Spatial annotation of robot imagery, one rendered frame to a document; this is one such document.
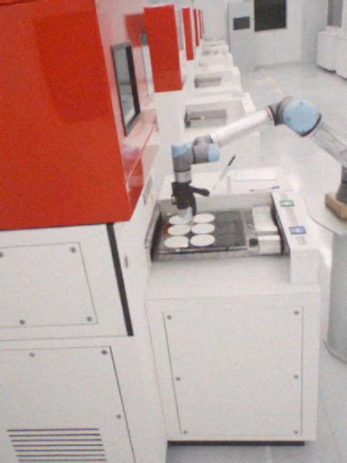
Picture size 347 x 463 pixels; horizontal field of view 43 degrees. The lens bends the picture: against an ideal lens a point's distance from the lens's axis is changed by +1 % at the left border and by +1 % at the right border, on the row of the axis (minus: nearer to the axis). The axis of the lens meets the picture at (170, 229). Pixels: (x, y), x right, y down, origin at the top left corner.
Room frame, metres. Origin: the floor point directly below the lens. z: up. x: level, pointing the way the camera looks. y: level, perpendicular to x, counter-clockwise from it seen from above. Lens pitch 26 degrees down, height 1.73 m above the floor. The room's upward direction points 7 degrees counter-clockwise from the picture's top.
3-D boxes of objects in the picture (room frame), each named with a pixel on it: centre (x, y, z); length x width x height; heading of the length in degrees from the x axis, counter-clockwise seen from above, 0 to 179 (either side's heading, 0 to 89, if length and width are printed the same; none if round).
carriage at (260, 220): (1.69, -0.40, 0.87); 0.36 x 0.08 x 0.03; 172
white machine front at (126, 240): (1.55, 0.11, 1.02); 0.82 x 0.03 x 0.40; 172
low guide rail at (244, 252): (1.58, -0.18, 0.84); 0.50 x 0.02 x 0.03; 82
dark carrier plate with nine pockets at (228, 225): (1.71, -0.14, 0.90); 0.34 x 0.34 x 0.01; 82
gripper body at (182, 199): (1.74, -0.07, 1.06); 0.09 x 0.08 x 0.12; 113
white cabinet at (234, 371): (1.77, -0.25, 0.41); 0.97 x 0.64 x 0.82; 172
